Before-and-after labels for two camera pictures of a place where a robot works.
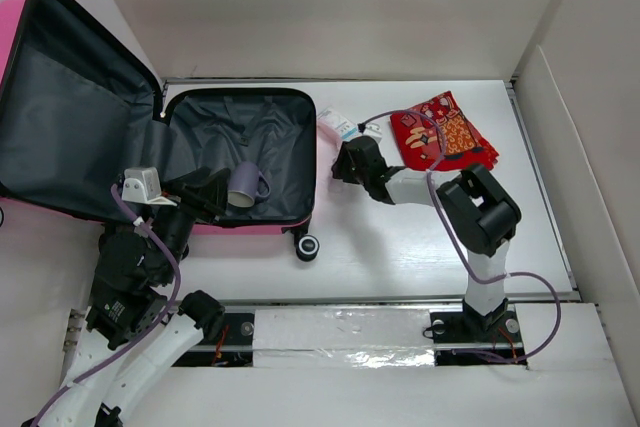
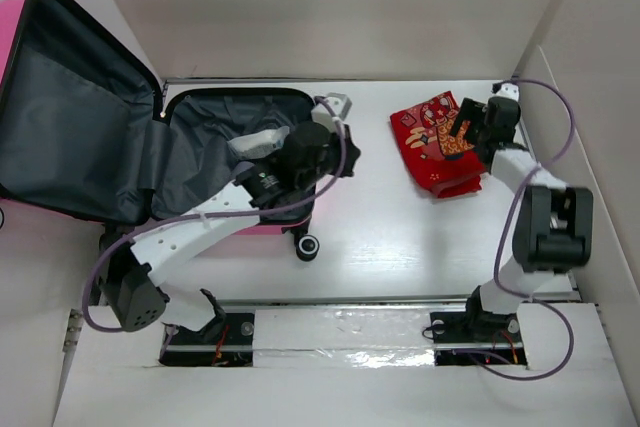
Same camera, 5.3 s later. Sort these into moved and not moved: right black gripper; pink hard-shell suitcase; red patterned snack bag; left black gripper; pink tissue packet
Moved: right black gripper; pink tissue packet; left black gripper
Not moved: pink hard-shell suitcase; red patterned snack bag
